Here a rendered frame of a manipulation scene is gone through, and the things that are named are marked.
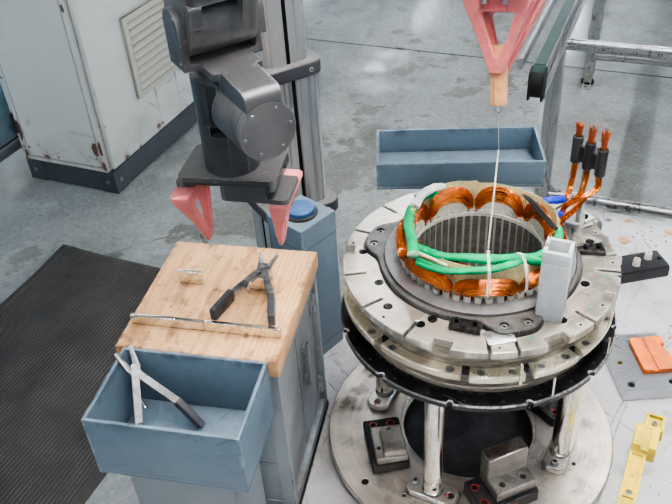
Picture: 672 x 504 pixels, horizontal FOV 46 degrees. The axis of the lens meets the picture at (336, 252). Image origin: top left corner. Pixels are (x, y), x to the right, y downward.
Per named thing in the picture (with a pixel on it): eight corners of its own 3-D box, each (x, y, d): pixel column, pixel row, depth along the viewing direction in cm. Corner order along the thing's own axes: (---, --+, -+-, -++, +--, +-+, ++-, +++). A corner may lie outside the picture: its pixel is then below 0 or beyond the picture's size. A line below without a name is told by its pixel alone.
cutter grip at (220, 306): (216, 321, 90) (214, 311, 89) (210, 319, 90) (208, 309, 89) (235, 300, 92) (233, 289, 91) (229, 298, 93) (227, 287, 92)
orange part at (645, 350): (676, 372, 118) (678, 367, 117) (643, 375, 118) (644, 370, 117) (659, 340, 123) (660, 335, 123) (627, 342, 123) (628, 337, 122)
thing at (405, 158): (520, 268, 141) (535, 125, 124) (529, 308, 133) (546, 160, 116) (380, 270, 143) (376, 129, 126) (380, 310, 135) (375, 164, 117)
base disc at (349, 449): (597, 592, 92) (598, 588, 91) (286, 504, 104) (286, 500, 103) (622, 361, 120) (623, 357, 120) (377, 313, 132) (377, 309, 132)
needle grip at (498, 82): (509, 105, 80) (509, 44, 78) (492, 106, 80) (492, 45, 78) (505, 104, 82) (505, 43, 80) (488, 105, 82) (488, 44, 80)
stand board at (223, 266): (279, 378, 87) (277, 362, 86) (119, 360, 91) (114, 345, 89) (318, 266, 103) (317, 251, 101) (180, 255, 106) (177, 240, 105)
